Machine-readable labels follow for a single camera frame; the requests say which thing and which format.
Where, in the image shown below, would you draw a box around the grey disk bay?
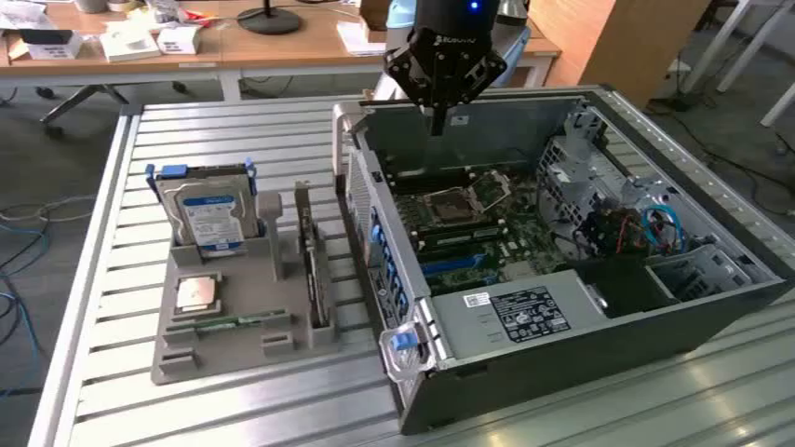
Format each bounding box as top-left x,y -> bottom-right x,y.
644,243 -> 757,305

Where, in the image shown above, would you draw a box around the wooden desk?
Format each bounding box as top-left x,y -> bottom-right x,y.
0,0 -> 562,102

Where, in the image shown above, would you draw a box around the blue floor cable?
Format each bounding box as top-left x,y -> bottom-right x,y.
0,222 -> 53,398

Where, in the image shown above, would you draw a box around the white table legs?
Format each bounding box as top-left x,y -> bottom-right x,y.
681,0 -> 795,128

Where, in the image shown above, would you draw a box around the black RAM slot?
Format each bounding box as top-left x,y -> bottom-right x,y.
414,223 -> 502,239
415,231 -> 509,251

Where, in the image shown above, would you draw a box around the hard disk blue label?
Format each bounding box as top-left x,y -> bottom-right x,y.
154,179 -> 251,258

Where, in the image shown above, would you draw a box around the black open PC case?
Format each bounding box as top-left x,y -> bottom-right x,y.
333,83 -> 792,437

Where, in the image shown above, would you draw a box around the green motherboard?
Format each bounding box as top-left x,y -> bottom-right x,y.
386,166 -> 565,288

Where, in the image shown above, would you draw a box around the black power supply label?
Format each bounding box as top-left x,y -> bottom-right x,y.
489,285 -> 570,345

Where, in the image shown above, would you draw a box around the blue card retainer bar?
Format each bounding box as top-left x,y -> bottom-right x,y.
369,206 -> 413,327

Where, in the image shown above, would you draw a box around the white box with black lid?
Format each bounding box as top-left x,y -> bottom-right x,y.
18,28 -> 85,61

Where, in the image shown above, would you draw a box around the green RAM stick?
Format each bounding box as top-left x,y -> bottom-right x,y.
166,312 -> 291,333

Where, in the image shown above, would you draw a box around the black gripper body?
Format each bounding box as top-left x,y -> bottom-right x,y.
407,0 -> 503,107

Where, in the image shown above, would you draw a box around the white box with black label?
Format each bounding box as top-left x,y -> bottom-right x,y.
155,24 -> 205,56

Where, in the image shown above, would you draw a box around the black floor cable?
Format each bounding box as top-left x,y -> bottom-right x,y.
650,92 -> 795,207

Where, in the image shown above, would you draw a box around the white box with round print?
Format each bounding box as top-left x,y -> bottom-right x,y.
99,26 -> 165,63

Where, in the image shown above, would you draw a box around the red wire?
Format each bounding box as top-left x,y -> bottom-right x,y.
613,215 -> 642,255

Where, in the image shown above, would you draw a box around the white booklet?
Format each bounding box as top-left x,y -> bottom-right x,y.
335,20 -> 390,58

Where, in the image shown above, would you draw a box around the gpu card with metal bracket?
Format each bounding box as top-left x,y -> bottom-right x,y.
293,180 -> 335,330

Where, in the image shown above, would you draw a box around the metal socket cover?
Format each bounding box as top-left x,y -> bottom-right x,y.
469,169 -> 518,207

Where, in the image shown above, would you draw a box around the blue wire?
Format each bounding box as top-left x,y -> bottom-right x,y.
642,204 -> 689,255

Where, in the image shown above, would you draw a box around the CPU socket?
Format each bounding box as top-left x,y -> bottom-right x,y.
422,188 -> 481,225

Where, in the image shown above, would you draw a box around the blue expansion slot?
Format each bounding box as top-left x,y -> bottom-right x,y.
421,253 -> 497,277

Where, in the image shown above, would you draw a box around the CPU chip metal lid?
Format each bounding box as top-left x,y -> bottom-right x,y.
174,276 -> 222,313

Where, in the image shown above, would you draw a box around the wooden cabinet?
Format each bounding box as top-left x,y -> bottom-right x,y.
527,0 -> 714,109

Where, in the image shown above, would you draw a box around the grey power supply unit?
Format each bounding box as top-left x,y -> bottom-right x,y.
427,270 -> 609,362

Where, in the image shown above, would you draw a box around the black desk leg with casters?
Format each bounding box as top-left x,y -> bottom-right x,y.
35,82 -> 190,137

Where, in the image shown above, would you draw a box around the silver drive cage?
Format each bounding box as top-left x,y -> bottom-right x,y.
534,104 -> 630,225

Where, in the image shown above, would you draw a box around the black lamp base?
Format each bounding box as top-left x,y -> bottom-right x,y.
237,0 -> 305,35

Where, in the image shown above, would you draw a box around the white floor cable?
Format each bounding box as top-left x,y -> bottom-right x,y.
0,194 -> 97,224

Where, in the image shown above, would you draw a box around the grey parts rack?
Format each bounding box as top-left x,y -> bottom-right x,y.
151,192 -> 345,386

